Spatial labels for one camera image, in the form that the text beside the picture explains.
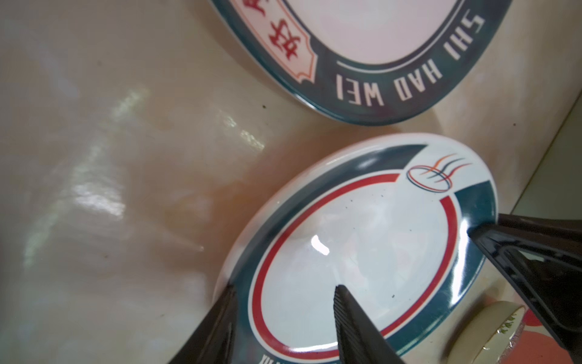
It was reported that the large green rimmed white plate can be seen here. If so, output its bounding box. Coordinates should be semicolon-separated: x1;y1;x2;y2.
215;133;498;363

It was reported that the mint green plastic bin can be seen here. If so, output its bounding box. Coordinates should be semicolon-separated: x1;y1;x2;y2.
512;99;581;220

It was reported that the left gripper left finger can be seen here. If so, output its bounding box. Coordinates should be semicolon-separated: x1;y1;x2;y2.
169;285;238;364

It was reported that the cream plate with bamboo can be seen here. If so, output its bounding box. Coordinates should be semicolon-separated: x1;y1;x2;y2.
447;301;527;364

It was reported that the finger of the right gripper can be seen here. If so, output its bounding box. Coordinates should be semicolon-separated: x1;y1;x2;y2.
468;214;581;363

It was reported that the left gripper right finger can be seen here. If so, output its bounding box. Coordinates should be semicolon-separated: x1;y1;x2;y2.
333;285;404;364

